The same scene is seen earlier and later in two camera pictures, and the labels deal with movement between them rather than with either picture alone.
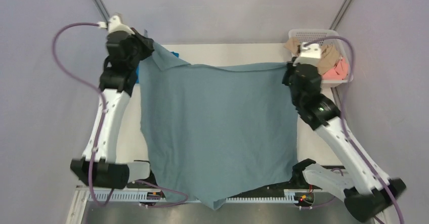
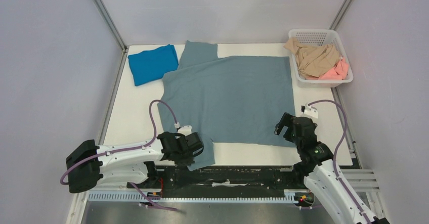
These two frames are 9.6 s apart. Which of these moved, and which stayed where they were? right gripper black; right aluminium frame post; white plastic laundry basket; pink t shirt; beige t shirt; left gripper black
Moved: right gripper black; left gripper black
Stayed: beige t shirt; right aluminium frame post; pink t shirt; white plastic laundry basket
